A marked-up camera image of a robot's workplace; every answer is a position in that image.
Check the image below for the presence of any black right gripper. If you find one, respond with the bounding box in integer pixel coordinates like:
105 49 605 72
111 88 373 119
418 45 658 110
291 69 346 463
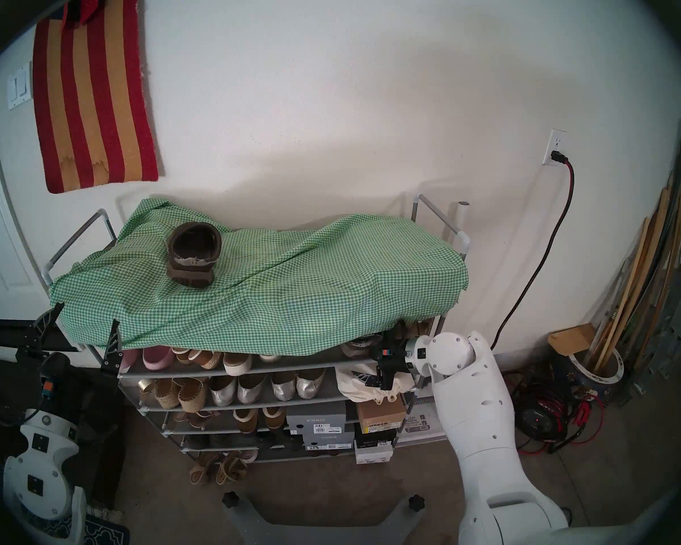
373 321 415 390

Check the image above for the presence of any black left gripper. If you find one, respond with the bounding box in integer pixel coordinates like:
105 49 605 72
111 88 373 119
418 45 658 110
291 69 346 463
14 303 123 408

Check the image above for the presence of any brown fur-lined slipper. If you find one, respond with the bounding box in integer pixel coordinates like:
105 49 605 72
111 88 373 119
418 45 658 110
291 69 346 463
342 337 382 360
166 222 223 289

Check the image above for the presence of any brown cardboard shoe box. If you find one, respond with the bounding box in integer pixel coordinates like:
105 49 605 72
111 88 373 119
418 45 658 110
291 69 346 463
356 397 407 434

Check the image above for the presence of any grey metal shoe rack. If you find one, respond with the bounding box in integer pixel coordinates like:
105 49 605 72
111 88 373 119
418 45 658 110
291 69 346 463
41 194 472 465

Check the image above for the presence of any woven espadrille shoe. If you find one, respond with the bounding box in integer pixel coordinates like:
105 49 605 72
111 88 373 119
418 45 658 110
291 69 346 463
177 378 206 412
136 378 181 410

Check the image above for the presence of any silver flat shoe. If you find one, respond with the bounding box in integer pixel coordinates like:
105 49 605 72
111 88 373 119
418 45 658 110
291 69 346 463
270 371 297 403
295 368 325 400
237 374 267 405
208 375 238 407

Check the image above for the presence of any black shoe box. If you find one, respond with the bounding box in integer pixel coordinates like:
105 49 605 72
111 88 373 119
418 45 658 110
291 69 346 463
354 425 398 449

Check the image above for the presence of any grey Vionic shoe box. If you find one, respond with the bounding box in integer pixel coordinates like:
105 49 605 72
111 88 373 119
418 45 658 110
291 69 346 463
285 402 347 437
298 432 355 452

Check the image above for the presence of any white shoe box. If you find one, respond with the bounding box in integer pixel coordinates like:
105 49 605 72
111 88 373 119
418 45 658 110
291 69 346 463
355 442 395 466

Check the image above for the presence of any brown pink shoe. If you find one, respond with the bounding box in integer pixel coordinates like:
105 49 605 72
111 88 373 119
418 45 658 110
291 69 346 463
173 410 216 434

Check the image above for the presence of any dark shoe pair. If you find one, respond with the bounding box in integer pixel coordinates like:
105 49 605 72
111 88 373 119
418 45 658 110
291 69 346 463
250 433 296 451

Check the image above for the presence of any black low cabinet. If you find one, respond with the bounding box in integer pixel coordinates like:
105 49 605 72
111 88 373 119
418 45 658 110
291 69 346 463
0 359 125 510

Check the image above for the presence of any white flat labelled box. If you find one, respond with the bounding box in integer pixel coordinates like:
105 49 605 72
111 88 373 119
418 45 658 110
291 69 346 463
400 395 446 441

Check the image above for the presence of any green gingham cloth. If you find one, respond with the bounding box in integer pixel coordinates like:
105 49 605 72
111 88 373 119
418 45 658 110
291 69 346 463
49 198 469 357

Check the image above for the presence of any small cardboard box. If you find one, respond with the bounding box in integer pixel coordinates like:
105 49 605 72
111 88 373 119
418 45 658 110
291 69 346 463
548 322 598 357

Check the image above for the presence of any tan braided sandal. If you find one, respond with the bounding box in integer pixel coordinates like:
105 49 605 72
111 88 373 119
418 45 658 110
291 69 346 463
216 453 249 486
190 453 219 485

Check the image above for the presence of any dark patterned rug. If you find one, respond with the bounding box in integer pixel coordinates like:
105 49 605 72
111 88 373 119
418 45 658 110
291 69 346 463
82 507 131 545

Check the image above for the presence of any white blue ceramic pot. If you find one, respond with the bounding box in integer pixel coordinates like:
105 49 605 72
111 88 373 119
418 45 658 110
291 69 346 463
565 345 626 400

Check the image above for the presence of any light wooden board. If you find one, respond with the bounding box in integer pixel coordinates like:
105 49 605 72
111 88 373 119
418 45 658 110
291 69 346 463
602 186 673 351

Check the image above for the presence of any red tan striped flag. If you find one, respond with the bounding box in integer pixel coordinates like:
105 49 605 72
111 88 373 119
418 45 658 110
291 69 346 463
32 0 159 194

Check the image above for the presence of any white drawstring cloth bag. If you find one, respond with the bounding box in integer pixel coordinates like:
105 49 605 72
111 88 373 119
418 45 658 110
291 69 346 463
335 361 415 405

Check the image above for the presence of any black red cable reel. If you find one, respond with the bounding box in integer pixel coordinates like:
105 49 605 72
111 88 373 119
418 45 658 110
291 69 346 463
514 399 562 442

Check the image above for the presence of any grey robot base frame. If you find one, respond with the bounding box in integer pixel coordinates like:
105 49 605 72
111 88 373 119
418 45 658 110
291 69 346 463
224 496 426 545

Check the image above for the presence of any red power cord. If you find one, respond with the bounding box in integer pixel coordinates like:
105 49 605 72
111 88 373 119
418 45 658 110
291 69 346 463
491 151 605 455

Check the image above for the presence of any white wall outlet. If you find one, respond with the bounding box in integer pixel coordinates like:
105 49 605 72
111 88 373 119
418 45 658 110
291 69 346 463
542 128 566 166

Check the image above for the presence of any white light switch plate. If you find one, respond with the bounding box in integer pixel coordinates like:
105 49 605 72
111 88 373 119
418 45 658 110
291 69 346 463
7 66 33 110

